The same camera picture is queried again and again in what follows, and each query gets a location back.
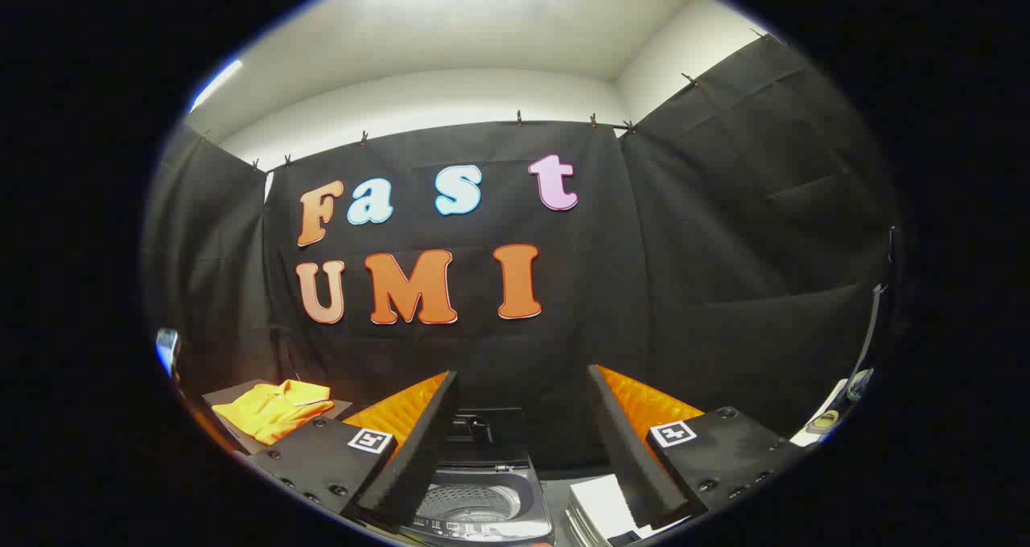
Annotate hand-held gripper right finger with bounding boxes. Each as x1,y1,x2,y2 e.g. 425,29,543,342
586,364,797,532

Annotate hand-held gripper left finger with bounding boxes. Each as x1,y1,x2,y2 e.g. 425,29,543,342
248,370,461,532

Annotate transparent washing machine lid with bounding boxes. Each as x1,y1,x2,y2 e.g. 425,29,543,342
449,407,529,469

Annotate dark grey washing machine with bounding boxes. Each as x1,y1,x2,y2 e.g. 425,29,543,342
402,406,556,545

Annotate yellow polo shirt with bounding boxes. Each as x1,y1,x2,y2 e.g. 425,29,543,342
212,380,335,446

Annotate white board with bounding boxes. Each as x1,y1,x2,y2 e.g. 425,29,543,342
566,473,654,545

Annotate black backdrop cloth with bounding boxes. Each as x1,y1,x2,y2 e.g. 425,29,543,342
145,32,898,471

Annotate grey stand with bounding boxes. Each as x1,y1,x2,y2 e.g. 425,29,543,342
201,380,355,455

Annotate dark hanging strap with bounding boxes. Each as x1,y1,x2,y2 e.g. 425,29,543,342
851,225,898,403

